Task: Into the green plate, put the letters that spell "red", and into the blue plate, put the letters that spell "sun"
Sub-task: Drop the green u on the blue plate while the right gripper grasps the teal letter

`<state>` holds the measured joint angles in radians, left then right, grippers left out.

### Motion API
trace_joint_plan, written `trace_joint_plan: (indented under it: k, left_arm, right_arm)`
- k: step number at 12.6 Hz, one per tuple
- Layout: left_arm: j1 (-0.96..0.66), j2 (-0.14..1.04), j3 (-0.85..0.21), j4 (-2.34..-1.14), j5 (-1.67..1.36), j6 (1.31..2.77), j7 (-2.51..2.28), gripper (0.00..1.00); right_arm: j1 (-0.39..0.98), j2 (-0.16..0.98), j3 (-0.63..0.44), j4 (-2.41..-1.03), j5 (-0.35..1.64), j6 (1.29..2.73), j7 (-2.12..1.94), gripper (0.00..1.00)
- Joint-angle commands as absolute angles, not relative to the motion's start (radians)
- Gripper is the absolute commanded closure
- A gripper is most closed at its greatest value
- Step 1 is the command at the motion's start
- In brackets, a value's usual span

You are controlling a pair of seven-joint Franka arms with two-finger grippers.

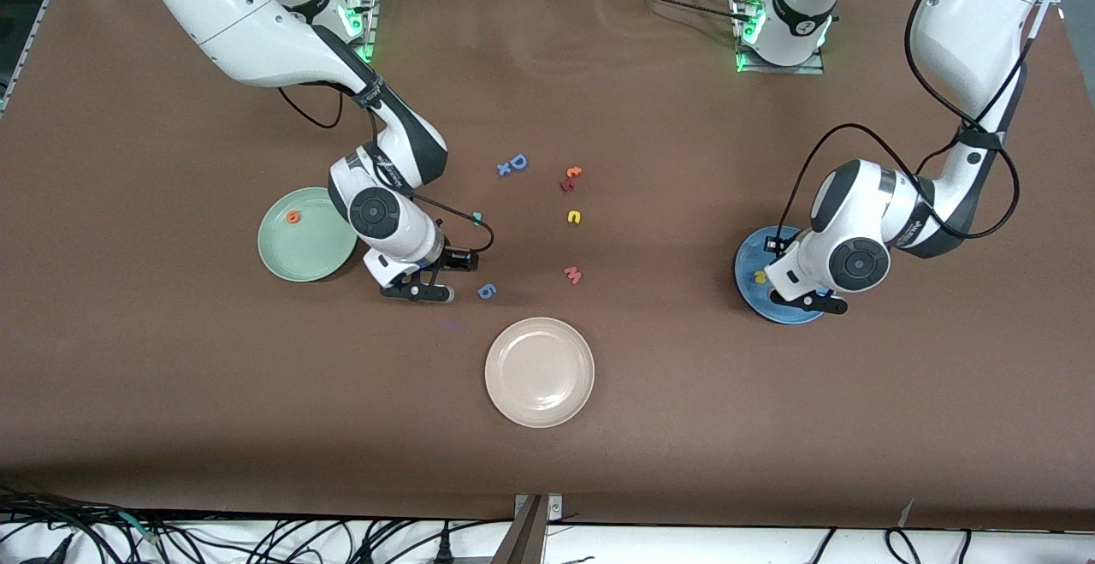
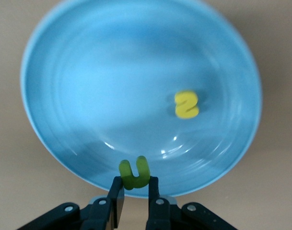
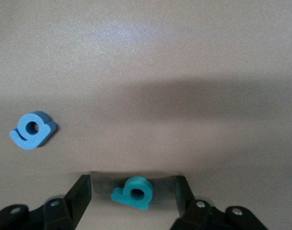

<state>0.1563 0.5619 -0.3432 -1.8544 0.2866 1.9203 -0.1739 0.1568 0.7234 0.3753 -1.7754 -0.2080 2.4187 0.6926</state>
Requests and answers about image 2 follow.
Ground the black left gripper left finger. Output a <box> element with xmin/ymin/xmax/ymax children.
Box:
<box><xmin>16</xmin><ymin>176</ymin><xmax>126</xmax><ymax>230</ymax></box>

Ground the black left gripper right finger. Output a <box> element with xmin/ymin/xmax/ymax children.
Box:
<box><xmin>145</xmin><ymin>176</ymin><xmax>240</xmax><ymax>230</ymax></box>

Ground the green foam letter u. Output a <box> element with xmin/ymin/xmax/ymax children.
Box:
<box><xmin>118</xmin><ymin>155</ymin><xmax>151</xmax><ymax>190</ymax></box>

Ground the yellow foam letter s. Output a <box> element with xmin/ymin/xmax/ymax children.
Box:
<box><xmin>175</xmin><ymin>90</ymin><xmax>199</xmax><ymax>120</ymax></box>

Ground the blue plate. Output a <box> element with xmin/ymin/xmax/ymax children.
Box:
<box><xmin>20</xmin><ymin>0</ymin><xmax>261</xmax><ymax>199</ymax></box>

